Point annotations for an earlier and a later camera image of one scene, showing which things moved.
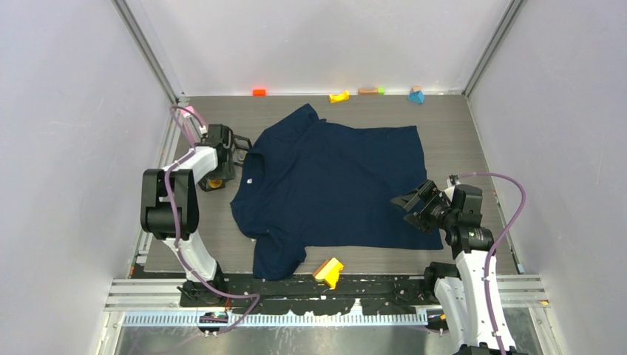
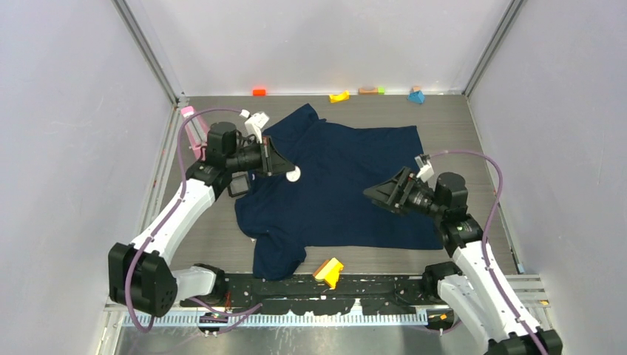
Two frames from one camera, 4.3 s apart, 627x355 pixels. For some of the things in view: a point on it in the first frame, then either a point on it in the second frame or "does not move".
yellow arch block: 344,96 does not move
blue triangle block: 416,97 does not move
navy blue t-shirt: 305,183 does not move
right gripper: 430,194 → 389,191
